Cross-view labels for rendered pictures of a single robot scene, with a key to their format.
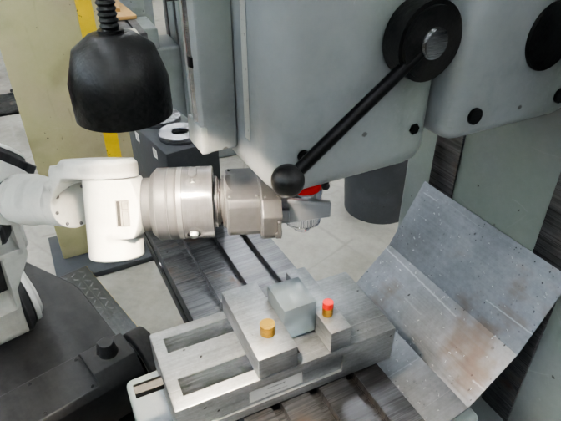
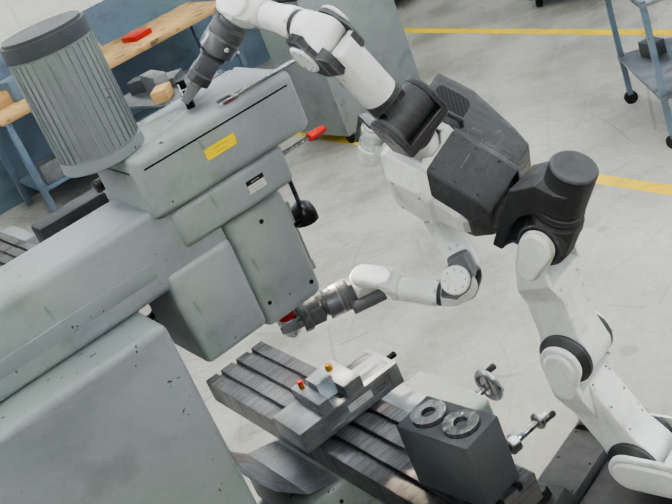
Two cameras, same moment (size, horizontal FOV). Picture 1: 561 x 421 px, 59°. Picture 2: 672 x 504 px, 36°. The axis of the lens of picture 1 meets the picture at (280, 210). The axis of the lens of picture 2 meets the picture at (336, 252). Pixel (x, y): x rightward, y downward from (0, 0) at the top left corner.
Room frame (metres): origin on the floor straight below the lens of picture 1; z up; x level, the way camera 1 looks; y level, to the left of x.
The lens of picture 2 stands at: (2.96, 0.15, 2.55)
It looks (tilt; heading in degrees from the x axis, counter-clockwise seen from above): 26 degrees down; 180
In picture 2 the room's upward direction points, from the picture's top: 22 degrees counter-clockwise
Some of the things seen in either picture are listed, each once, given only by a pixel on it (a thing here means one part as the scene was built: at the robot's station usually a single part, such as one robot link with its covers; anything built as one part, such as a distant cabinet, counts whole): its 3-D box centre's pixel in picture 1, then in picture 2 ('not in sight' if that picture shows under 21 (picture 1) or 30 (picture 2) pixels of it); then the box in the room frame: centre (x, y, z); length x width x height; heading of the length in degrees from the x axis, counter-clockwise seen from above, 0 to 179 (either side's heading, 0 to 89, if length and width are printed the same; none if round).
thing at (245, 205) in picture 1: (229, 202); (320, 308); (0.52, 0.06, 1.24); 0.13 x 0.12 x 0.10; 6
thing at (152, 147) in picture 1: (174, 163); (456, 448); (1.02, 0.24, 1.03); 0.22 x 0.12 x 0.20; 35
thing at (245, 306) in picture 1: (257, 327); (339, 378); (0.53, 0.03, 1.02); 0.15 x 0.06 x 0.04; 25
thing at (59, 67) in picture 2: not in sight; (73, 94); (0.64, -0.25, 2.05); 0.20 x 0.20 x 0.32
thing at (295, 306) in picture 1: (291, 307); (321, 385); (0.55, -0.02, 1.03); 0.06 x 0.05 x 0.06; 25
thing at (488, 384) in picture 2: not in sight; (481, 391); (0.30, 0.42, 0.63); 0.16 x 0.12 x 0.12; 117
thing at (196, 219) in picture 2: not in sight; (211, 189); (0.55, -0.07, 1.68); 0.34 x 0.24 x 0.10; 117
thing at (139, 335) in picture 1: (148, 363); not in sight; (0.89, 0.35, 0.50); 0.20 x 0.05 x 0.20; 41
